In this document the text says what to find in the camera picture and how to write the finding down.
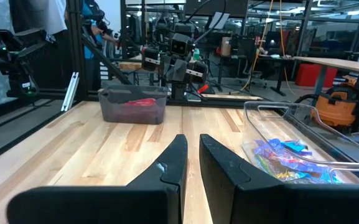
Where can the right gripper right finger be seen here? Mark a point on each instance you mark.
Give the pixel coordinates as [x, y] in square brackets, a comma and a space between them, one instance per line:
[260, 202]

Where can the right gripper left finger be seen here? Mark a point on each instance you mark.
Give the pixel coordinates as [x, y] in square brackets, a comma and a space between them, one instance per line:
[104, 205]

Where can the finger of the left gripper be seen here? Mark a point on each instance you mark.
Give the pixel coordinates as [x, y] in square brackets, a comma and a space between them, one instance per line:
[173, 73]
[186, 71]

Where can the clear gummy candy bag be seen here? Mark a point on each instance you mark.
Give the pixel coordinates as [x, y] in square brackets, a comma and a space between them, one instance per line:
[286, 175]

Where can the red candy bag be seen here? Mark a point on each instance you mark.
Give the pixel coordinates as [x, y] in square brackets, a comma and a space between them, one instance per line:
[142, 102]

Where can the purple gummy candy bag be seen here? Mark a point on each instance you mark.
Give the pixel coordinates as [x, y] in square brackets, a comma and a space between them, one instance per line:
[267, 148]
[291, 163]

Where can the blue Haribo candy bag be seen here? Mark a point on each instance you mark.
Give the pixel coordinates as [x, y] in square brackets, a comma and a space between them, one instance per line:
[328, 178]
[295, 146]

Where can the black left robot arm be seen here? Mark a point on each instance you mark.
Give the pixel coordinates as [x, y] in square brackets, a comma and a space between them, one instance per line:
[150, 54]

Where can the green bottle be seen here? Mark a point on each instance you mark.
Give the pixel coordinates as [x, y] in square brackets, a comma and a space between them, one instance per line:
[196, 55]

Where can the wooden block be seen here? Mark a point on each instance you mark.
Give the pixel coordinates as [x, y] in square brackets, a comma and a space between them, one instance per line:
[129, 66]

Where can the cardboard box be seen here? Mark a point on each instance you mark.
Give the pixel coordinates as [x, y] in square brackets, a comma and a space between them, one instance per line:
[226, 46]

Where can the white sheet on stand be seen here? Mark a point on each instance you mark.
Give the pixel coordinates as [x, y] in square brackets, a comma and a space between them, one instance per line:
[220, 20]

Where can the grey translucent plastic bin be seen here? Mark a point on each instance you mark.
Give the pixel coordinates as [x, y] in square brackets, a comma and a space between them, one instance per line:
[120, 112]

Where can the clear plastic bin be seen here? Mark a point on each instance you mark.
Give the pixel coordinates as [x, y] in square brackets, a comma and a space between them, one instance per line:
[260, 130]

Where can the person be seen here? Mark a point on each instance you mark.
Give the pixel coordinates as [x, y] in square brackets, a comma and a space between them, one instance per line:
[89, 49]
[42, 15]

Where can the silver aluminium bar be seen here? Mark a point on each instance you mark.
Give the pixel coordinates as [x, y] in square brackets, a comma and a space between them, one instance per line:
[70, 91]

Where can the orange shop vacuum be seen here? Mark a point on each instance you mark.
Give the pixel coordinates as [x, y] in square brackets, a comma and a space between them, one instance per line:
[334, 109]

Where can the red box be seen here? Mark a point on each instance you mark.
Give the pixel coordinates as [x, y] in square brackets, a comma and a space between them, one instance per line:
[306, 76]

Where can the wooden top table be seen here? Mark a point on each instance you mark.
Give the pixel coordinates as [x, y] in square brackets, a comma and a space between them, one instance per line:
[338, 63]

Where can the black machine with green lights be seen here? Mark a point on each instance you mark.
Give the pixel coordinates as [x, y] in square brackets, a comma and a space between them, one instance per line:
[11, 53]

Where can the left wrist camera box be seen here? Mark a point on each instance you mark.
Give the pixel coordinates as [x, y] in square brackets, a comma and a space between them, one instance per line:
[179, 46]

